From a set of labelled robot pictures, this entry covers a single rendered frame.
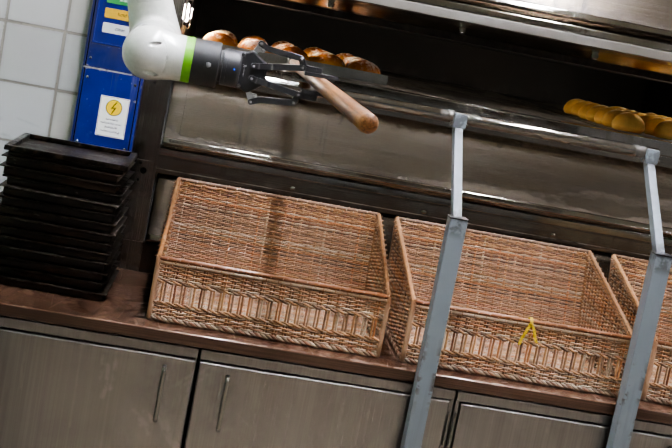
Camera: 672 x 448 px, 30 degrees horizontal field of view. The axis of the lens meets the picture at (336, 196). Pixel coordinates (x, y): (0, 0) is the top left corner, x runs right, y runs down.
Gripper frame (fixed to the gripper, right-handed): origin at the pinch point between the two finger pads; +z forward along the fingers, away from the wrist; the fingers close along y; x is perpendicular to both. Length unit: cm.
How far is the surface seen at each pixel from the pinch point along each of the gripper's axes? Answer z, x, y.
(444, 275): 37, -17, 37
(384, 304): 27, -28, 48
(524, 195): 67, -75, 22
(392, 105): 21.6, -40.1, 3.4
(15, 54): -72, -79, 11
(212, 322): -11, -29, 60
